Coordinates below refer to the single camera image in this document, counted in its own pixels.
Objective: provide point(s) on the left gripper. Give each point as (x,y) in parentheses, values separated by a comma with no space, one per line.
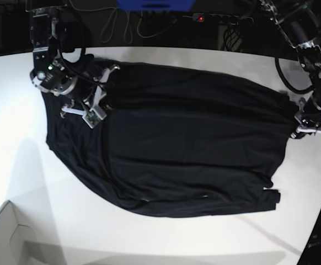
(308,118)

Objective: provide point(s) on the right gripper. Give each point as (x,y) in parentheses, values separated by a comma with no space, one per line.
(86,101)

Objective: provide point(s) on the black t-shirt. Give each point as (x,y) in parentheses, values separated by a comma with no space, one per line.
(177,142)

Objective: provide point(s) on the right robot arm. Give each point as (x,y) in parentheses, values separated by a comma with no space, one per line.
(52,73)

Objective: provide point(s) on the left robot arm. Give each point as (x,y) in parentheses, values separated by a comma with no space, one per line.
(300,28)

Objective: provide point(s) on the blue plastic bin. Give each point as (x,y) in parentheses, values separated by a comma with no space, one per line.
(155,5)

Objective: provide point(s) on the black power strip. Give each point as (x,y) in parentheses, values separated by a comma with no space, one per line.
(220,19)

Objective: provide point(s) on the white cardboard box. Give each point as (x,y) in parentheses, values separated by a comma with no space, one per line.
(13,249)

